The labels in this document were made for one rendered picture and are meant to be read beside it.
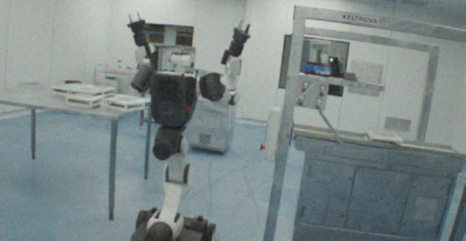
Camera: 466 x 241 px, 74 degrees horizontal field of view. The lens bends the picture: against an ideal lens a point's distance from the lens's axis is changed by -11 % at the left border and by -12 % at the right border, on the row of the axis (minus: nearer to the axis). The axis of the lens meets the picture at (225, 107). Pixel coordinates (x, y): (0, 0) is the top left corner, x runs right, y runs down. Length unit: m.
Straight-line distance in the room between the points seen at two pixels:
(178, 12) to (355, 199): 6.34
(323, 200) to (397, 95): 5.27
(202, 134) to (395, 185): 3.03
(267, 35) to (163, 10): 2.47
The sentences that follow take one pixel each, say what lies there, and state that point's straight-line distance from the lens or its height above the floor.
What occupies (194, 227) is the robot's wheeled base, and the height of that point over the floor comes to 0.18.
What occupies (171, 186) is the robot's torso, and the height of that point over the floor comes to 0.49.
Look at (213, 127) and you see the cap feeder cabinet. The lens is 4.96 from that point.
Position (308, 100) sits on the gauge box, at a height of 1.17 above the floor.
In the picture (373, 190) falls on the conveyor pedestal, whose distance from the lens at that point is 2.80.
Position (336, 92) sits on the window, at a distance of 7.58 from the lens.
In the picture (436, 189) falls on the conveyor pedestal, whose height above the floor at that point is 0.63.
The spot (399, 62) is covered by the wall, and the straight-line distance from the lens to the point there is 7.77.
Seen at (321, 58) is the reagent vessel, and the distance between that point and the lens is 2.56.
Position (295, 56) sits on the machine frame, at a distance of 1.83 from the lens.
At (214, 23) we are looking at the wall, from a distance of 7.86.
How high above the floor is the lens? 1.42
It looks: 9 degrees down
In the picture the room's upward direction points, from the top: 6 degrees clockwise
